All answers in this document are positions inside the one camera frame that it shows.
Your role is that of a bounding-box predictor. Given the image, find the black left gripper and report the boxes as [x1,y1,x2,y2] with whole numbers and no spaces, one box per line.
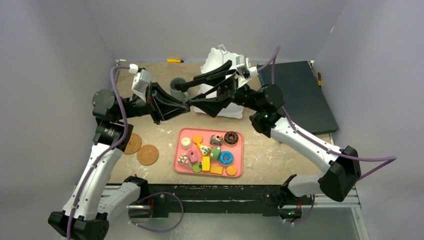
[117,80,190,124]

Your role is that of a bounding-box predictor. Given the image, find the grey mug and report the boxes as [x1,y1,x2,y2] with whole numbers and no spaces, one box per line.
[169,77,190,102]

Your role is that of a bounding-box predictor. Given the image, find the white three-tier cake stand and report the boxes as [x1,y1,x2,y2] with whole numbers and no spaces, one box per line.
[200,44,244,119]

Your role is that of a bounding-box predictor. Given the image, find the chocolate sprinkle donut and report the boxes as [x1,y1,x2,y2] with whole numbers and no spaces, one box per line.
[224,131,239,145]

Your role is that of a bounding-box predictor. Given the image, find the chocolate swiss roll cake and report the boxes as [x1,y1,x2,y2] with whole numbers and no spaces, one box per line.
[209,134,224,146]

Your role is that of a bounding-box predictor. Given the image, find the green matcha cake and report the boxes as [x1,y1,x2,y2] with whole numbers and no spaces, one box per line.
[209,146,221,161]

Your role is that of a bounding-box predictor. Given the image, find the yellow triangular sprinkle cake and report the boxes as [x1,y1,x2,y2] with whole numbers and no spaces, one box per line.
[197,143,211,156]

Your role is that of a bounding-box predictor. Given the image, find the blue frosted donut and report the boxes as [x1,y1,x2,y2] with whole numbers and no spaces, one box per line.
[218,151,234,166]

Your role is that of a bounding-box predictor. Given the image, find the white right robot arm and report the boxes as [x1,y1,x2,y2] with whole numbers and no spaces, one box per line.
[175,60,361,204]

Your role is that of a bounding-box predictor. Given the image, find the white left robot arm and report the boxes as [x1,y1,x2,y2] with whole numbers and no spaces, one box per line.
[48,82,190,240]

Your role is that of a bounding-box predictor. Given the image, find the round waffle coaster left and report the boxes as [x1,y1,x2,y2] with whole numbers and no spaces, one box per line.
[123,133,143,155]

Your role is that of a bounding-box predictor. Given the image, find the round waffle coaster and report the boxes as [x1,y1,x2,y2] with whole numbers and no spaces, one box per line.
[136,144,159,166]
[123,133,143,155]

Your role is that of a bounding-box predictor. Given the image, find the white round cake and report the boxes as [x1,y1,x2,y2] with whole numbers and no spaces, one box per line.
[180,137,193,150]

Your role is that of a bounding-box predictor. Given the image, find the orange round cookie top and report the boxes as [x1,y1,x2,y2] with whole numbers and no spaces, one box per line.
[192,134,203,144]

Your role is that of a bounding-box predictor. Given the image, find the orange round cookie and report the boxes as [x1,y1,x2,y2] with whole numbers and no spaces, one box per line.
[192,134,203,144]
[225,165,238,176]

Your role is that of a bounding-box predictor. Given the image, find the round waffle coaster right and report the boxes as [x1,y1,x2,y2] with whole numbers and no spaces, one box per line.
[136,144,159,166]

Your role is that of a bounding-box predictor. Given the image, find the white triangular fruit cake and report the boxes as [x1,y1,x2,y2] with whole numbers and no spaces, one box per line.
[177,153,192,169]

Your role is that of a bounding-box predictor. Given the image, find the pink serving tray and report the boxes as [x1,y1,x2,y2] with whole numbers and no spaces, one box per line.
[173,127,244,178]

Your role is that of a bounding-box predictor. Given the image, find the pink cake with cherry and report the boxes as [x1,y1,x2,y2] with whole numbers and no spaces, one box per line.
[187,148,198,165]

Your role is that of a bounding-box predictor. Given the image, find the green round macaron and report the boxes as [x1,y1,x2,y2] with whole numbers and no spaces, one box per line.
[192,163,202,173]

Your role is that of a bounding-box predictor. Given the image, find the orange rectangular biscuit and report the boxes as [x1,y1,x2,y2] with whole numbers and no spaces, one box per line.
[209,165,224,175]

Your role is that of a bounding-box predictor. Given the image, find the orange round cookie bottom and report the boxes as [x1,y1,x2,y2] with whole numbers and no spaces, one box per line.
[225,165,238,176]

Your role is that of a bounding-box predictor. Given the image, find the yellow black tool right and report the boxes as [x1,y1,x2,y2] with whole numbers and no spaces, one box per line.
[317,72,322,88]

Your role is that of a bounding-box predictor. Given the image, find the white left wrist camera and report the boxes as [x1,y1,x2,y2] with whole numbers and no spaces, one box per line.
[128,63,152,101]

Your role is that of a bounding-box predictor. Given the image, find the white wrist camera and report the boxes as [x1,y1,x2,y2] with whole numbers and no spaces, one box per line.
[128,63,152,101]
[235,54,258,80]

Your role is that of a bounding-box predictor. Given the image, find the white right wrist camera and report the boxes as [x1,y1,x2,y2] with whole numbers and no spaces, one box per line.
[235,54,258,80]

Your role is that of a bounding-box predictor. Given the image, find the yellow handled screwdriver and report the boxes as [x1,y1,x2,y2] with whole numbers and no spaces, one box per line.
[166,58,191,64]

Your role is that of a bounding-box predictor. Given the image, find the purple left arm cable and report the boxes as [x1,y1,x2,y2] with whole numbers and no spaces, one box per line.
[66,65,185,240]

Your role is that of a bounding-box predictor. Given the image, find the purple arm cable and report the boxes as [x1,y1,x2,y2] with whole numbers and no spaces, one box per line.
[257,45,397,226]
[66,65,185,240]

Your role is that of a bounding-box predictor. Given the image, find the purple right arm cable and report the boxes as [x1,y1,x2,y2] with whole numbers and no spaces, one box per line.
[257,45,397,226]

